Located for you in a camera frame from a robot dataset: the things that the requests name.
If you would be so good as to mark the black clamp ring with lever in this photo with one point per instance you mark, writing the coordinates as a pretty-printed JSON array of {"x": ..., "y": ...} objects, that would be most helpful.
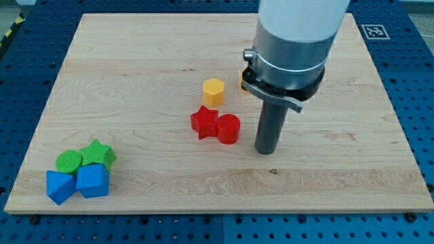
[{"x": 283, "y": 87}]

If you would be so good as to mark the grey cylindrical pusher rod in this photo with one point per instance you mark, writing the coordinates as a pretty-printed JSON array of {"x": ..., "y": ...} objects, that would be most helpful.
[{"x": 271, "y": 121}]

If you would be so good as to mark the yellow block behind arm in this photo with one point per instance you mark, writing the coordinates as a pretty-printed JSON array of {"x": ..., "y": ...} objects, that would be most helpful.
[{"x": 241, "y": 81}]

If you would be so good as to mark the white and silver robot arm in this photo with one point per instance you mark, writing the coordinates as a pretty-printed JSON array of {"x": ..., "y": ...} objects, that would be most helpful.
[{"x": 286, "y": 62}]

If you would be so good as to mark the yellow hexagon block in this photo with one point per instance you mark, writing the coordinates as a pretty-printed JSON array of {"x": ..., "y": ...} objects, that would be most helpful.
[{"x": 213, "y": 92}]

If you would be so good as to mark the red cylinder block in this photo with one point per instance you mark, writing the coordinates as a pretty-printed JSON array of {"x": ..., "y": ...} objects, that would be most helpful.
[{"x": 228, "y": 127}]

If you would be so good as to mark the red star block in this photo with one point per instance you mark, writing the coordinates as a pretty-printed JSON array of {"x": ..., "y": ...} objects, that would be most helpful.
[{"x": 204, "y": 122}]

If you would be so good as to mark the fiducial marker tag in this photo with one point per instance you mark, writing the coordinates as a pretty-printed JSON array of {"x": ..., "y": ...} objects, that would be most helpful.
[{"x": 375, "y": 32}]

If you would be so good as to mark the wooden board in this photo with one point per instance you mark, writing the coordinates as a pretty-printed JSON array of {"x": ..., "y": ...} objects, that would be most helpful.
[{"x": 132, "y": 81}]

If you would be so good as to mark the green star block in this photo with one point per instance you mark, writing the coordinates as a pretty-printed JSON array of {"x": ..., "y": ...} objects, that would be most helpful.
[{"x": 97, "y": 153}]

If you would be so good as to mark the blue cube block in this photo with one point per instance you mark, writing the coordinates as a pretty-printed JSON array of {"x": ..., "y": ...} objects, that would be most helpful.
[{"x": 93, "y": 181}]

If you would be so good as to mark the green cylinder block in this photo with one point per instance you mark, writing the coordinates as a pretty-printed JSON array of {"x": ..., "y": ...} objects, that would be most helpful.
[{"x": 68, "y": 162}]

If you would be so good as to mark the blue triangular prism block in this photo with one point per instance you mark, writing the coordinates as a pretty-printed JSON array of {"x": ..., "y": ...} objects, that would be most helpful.
[{"x": 60, "y": 186}]

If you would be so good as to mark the yellow black hazard tape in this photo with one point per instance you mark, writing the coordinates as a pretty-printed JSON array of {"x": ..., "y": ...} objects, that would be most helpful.
[{"x": 12, "y": 31}]

